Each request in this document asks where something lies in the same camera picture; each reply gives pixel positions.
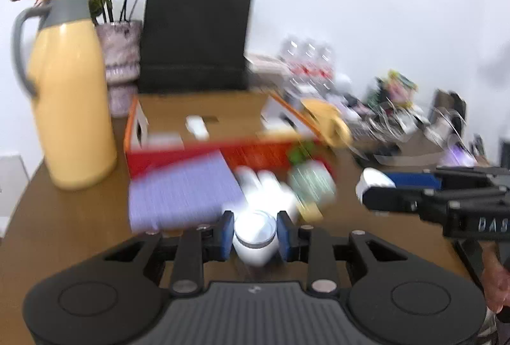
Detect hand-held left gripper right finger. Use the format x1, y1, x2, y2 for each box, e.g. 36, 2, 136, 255
277, 211, 403, 297

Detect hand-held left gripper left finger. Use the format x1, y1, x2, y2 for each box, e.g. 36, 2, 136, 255
104, 211, 234, 297

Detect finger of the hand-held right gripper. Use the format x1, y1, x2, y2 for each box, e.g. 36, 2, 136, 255
384, 166, 510, 190
362, 186, 491, 217

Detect white round jar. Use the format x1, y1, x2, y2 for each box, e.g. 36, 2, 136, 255
232, 211, 279, 267

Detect red cardboard box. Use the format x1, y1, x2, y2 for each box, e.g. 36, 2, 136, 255
123, 90, 335, 180

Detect person's right hand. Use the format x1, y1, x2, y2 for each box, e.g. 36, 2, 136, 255
480, 245, 510, 314

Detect purple cloth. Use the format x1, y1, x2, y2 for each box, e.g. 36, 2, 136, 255
128, 150, 244, 232

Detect green white packet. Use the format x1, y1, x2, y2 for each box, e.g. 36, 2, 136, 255
288, 162, 337, 222

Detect dark device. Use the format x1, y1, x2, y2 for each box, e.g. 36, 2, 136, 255
428, 89, 467, 134

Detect colourful snack packet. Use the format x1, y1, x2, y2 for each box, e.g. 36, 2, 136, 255
378, 70, 419, 107

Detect yellow mug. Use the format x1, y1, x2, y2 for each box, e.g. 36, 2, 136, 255
301, 98, 353, 148

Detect white small device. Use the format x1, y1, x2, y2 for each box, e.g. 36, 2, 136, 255
185, 115, 210, 140

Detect clear water bottle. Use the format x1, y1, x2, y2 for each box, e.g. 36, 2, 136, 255
318, 42, 335, 91
280, 38, 300, 91
300, 38, 319, 91

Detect white flat box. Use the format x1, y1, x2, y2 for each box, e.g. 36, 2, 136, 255
245, 54, 288, 75

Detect black paper bag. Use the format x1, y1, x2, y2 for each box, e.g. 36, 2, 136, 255
137, 0, 255, 94

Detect yellow thermos jug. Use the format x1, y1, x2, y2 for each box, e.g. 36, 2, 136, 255
11, 0, 118, 190

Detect white furniture piece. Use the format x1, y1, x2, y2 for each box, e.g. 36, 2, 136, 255
0, 155, 30, 234

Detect white cable bundle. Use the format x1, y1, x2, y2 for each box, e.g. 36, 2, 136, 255
351, 98, 423, 147

